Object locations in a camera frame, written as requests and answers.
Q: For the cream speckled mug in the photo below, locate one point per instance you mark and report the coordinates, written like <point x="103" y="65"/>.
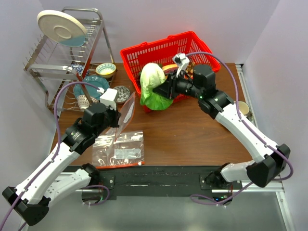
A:
<point x="245" y="110"/>

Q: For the zip bag red zipper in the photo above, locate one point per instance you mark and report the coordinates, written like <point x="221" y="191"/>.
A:
<point x="127" y="112"/>

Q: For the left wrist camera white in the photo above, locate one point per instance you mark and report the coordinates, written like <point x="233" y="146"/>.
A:
<point x="108" y="97"/>

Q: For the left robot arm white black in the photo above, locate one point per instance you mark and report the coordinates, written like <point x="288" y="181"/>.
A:
<point x="33" y="198"/>

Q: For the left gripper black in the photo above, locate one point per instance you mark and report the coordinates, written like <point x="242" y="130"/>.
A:
<point x="116" y="115"/>

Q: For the large white blue plate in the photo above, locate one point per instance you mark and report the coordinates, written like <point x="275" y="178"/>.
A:
<point x="62" y="28"/>

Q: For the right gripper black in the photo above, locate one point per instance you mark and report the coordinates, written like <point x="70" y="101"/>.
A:
<point x="169" y="87"/>

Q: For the yellow rim teal bowl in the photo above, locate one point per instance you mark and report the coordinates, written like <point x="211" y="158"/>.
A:
<point x="106" y="70"/>

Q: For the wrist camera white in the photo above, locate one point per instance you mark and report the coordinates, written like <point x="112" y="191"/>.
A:
<point x="108" y="97"/>
<point x="182" y="62"/>

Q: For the metal dish rack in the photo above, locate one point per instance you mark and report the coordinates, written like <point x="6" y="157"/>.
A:
<point x="52" y="61"/>

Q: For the toy longan bunch brown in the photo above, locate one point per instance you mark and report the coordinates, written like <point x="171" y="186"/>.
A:
<point x="189" y="70"/>

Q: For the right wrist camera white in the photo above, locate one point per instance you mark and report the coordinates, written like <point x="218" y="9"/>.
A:
<point x="182" y="62"/>

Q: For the black white patterned bowl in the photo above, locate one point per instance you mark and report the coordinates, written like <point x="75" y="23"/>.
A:
<point x="123" y="94"/>

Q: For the blue patterned white bowl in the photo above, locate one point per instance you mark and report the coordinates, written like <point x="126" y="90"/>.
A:
<point x="82" y="102"/>

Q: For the toy napa cabbage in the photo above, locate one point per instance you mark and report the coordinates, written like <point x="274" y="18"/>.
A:
<point x="152" y="76"/>

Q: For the toy meat slice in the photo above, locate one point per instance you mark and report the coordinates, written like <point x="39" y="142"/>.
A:
<point x="169" y="68"/>

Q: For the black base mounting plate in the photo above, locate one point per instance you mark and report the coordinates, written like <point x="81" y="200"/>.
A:
<point x="162" y="181"/>

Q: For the red plastic shopping basket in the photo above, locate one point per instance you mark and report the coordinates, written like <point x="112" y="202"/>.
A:
<point x="162" y="52"/>

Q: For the small blue patterned dish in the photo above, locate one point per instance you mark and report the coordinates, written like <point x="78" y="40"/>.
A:
<point x="78" y="67"/>

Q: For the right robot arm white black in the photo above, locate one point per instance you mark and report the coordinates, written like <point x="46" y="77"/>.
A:
<point x="268" y="158"/>

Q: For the teal scalloped plate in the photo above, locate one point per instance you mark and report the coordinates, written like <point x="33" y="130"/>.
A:
<point x="97" y="81"/>

